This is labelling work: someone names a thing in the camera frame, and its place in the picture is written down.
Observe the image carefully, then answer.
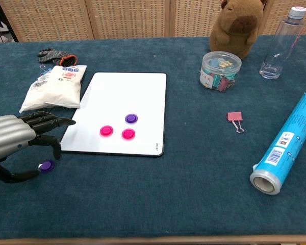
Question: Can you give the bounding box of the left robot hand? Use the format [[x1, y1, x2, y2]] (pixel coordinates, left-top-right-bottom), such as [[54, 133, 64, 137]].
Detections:
[[0, 111, 77, 184]]

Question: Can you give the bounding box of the purple round magnet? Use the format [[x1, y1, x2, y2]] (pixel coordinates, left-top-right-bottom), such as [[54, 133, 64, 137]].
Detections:
[[124, 113, 139, 124], [38, 160, 56, 174]]

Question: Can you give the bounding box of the pink round magnet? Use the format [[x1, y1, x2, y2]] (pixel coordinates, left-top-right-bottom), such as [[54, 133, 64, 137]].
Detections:
[[99, 125, 114, 137], [121, 128, 136, 140]]

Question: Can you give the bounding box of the pink binder clip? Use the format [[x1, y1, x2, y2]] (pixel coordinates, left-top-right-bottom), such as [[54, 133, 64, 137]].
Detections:
[[226, 111, 245, 134]]

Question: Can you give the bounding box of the white powder bag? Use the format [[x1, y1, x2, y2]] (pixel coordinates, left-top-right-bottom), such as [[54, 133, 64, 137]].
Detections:
[[18, 65, 88, 114]]

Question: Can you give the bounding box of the grey knit glove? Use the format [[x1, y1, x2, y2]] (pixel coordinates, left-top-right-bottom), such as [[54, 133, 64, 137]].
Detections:
[[37, 47, 79, 66]]

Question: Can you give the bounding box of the white magnetic board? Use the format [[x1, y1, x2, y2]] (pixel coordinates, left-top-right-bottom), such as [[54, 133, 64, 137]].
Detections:
[[60, 72, 167, 157]]

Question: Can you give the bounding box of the woven folding screen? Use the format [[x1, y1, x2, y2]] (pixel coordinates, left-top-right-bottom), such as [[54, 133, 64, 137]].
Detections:
[[0, 0, 306, 43]]

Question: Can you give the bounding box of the blue table mat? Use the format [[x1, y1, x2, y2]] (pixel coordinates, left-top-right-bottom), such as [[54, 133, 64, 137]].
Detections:
[[0, 34, 306, 240]]

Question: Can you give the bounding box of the clear jar of binder clips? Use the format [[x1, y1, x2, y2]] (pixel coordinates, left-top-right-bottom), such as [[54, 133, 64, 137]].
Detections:
[[199, 51, 242, 93]]

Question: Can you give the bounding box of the brown capybara plush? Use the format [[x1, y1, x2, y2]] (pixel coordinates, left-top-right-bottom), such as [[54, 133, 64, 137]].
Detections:
[[209, 0, 267, 60]]

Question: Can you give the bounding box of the blue cling film roll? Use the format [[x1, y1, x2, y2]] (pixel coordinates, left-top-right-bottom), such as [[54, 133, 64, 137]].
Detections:
[[249, 91, 306, 196]]

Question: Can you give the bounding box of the clear plastic water bottle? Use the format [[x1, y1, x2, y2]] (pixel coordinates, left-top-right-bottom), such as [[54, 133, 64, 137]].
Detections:
[[259, 6, 306, 80]]

